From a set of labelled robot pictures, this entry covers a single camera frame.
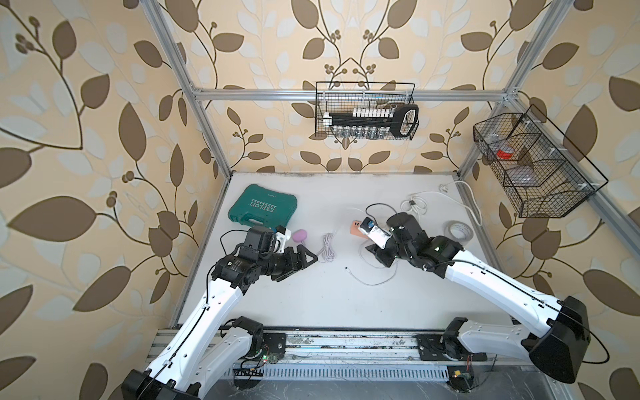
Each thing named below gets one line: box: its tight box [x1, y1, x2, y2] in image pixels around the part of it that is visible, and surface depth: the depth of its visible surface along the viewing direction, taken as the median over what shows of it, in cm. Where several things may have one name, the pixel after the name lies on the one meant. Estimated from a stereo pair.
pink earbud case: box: [291, 229, 308, 243], surface depth 102 cm
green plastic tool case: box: [227, 183, 298, 229], surface depth 105 cm
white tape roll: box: [443, 220, 474, 244], surface depth 101 cm
